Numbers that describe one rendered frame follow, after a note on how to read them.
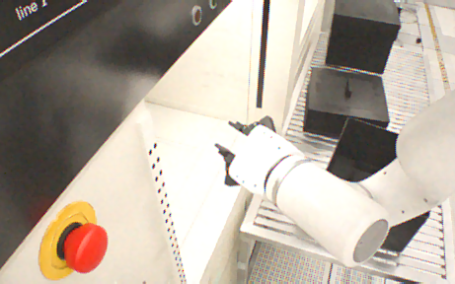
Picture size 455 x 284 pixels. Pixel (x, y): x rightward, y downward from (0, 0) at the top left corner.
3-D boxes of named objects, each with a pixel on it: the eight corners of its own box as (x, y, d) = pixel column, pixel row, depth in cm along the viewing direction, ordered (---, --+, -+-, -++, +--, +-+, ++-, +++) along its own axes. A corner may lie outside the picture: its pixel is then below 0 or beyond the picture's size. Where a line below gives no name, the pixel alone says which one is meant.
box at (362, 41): (384, 75, 150) (402, 25, 132) (323, 64, 155) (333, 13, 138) (381, 46, 169) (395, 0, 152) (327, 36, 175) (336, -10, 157)
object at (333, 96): (383, 144, 118) (395, 116, 109) (302, 131, 123) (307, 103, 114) (376, 96, 138) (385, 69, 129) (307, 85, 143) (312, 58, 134)
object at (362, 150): (309, 216, 97) (321, 177, 85) (336, 154, 114) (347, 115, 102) (403, 253, 88) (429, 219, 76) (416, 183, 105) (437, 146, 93)
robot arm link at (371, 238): (332, 164, 50) (289, 160, 45) (407, 209, 40) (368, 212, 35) (311, 212, 53) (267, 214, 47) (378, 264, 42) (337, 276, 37)
